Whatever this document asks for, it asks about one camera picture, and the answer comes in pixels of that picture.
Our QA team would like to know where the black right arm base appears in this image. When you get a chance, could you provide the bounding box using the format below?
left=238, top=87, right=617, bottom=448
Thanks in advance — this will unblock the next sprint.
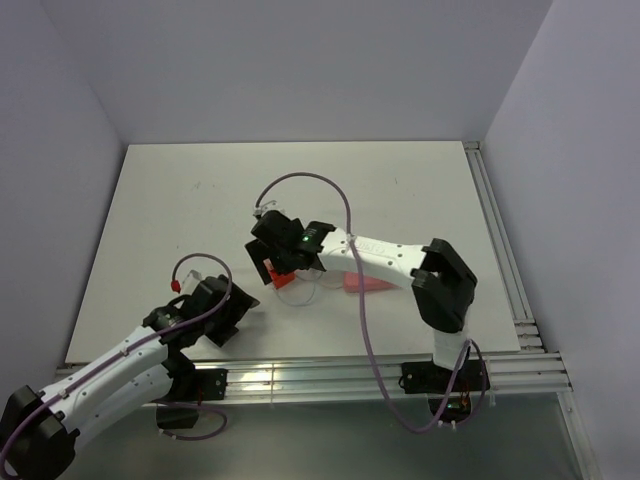
left=398, top=360, right=491, bottom=425

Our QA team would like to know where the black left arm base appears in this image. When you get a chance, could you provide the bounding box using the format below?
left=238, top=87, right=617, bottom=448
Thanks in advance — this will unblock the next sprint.
left=156, top=368, right=228, bottom=430

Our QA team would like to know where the red cube adapter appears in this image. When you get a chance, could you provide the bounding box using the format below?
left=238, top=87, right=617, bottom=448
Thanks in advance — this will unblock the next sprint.
left=269, top=270, right=296, bottom=290

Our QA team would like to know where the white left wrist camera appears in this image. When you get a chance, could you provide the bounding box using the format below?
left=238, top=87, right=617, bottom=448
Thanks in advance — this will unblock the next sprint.
left=170, top=270, right=204, bottom=295

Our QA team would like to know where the aluminium table frame rail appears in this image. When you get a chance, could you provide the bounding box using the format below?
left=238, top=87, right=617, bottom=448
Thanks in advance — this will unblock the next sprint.
left=44, top=141, right=601, bottom=480

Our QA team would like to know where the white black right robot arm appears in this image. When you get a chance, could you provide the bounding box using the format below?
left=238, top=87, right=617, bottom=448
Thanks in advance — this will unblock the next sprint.
left=245, top=210, right=478, bottom=390

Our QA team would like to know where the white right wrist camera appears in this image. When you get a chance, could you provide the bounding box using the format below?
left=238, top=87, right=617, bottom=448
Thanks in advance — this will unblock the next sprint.
left=253, top=200, right=283, bottom=218

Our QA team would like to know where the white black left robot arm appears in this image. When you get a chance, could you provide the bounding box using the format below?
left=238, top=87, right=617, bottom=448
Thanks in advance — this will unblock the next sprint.
left=1, top=275, right=259, bottom=479

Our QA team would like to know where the pink triangular power strip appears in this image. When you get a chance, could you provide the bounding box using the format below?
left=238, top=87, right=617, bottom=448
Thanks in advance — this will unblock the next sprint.
left=343, top=272, right=395, bottom=293

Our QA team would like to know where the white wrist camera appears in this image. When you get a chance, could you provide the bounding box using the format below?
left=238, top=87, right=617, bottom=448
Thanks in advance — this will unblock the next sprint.
left=170, top=270, right=204, bottom=295
left=253, top=200, right=283, bottom=218

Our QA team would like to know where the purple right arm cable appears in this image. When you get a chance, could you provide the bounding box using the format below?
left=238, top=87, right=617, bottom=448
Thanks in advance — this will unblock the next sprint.
left=255, top=172, right=489, bottom=434

